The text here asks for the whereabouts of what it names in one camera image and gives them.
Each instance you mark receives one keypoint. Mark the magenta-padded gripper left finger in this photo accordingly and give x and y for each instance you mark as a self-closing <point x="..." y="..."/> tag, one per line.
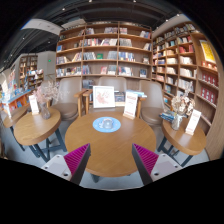
<point x="76" y="160"/>

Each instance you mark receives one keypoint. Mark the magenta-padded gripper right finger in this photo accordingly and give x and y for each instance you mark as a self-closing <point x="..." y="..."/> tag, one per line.
<point x="146" y="160"/>

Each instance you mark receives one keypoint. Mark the grey computer mouse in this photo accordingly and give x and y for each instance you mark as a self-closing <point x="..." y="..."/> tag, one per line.
<point x="107" y="123"/>

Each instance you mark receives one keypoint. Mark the round light blue mouse pad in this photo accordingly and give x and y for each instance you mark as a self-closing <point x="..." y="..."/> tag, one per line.
<point x="96" y="125"/>

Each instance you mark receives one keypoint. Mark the round wooden side table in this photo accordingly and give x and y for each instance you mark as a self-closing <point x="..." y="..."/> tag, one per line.
<point x="11" y="120"/>
<point x="36" y="128"/>
<point x="183" y="141"/>

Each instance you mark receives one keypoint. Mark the stack of blue books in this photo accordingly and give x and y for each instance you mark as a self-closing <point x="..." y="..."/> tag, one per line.
<point x="166" y="116"/>

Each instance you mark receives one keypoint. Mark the glass vase with dried flowers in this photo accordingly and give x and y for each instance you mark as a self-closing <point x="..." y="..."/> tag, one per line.
<point x="45" y="110"/>
<point x="176" y="121"/>

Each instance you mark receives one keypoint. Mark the white sign with wooden base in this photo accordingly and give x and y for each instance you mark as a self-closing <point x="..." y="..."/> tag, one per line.
<point x="130" y="104"/>

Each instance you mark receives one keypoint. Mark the small white table sign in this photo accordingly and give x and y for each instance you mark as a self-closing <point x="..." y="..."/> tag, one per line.
<point x="34" y="104"/>
<point x="193" y="121"/>

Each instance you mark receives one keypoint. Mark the dark cover book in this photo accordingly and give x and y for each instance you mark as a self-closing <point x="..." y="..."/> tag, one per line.
<point x="119" y="97"/>

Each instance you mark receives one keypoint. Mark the white framed floral picture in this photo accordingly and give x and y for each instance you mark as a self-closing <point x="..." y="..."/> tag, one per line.
<point x="103" y="97"/>

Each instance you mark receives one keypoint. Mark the orange book display stand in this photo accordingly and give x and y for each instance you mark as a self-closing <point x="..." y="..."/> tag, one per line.
<point x="15" y="101"/>

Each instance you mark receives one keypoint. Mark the distant wooden bookshelf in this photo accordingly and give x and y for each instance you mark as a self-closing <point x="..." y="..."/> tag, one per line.
<point x="30" y="70"/>

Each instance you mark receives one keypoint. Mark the tall wooden bookshelf with books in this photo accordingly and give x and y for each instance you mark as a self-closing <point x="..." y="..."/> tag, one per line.
<point x="183" y="56"/>

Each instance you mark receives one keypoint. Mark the wide wooden bookshelf with books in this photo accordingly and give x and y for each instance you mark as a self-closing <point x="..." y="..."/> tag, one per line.
<point x="103" y="50"/>

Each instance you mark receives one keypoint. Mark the white hanging ceiling panel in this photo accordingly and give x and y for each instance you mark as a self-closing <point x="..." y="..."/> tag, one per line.
<point x="41" y="26"/>

